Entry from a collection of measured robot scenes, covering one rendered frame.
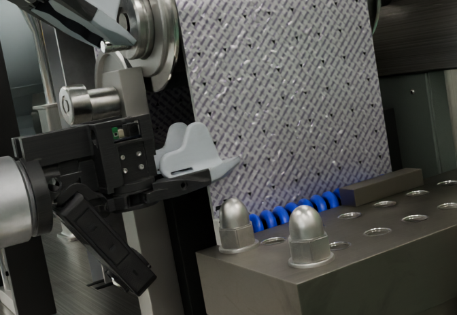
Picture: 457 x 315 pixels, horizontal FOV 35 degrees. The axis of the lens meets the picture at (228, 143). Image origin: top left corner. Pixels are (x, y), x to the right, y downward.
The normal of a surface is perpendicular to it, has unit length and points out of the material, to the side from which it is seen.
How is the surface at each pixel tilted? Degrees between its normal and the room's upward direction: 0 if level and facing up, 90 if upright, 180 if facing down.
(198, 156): 90
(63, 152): 90
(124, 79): 90
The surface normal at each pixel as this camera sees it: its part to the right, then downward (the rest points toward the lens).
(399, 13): -0.85, 0.21
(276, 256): -0.17, -0.98
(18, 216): 0.53, 0.19
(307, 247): -0.49, 0.18
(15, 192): 0.44, -0.25
